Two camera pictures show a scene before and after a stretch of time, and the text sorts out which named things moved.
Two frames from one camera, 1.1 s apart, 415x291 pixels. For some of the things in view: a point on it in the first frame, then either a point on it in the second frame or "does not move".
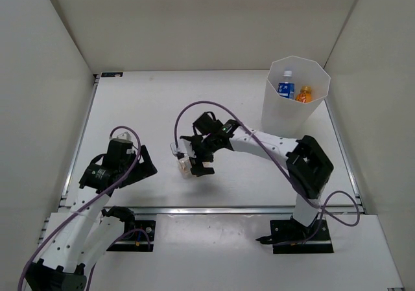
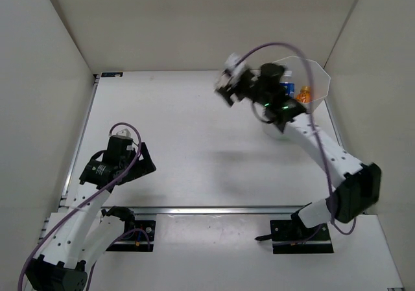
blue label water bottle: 286,88 does not move
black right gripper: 195,140 → 227,94
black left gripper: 144,169 does not move
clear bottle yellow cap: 185,167 → 224,80
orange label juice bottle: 305,94 does not move
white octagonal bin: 286,117 does not move
